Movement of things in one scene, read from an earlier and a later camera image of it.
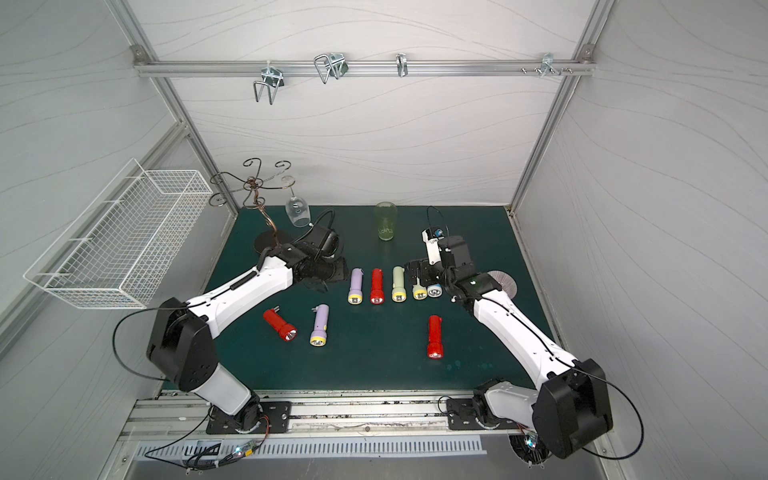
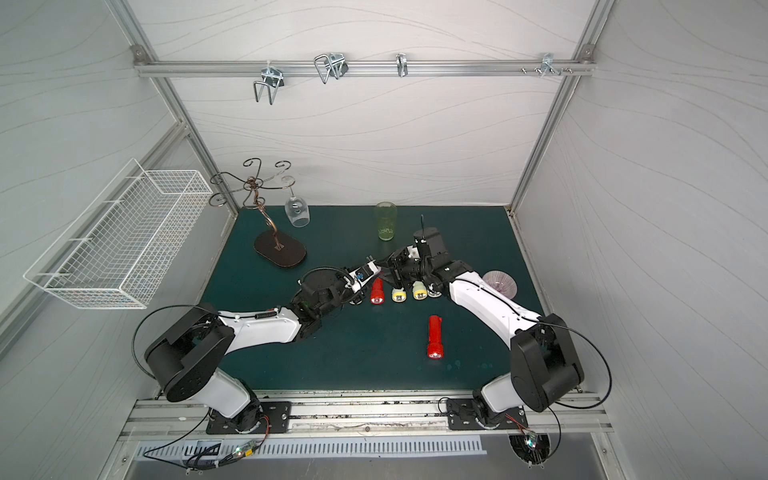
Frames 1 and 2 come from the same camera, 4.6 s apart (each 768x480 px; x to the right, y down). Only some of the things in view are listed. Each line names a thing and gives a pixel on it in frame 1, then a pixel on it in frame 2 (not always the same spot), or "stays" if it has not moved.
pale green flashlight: x=419 y=291 stays
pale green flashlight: x=398 y=293 stays
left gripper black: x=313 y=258 to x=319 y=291
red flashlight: x=435 y=349 stays
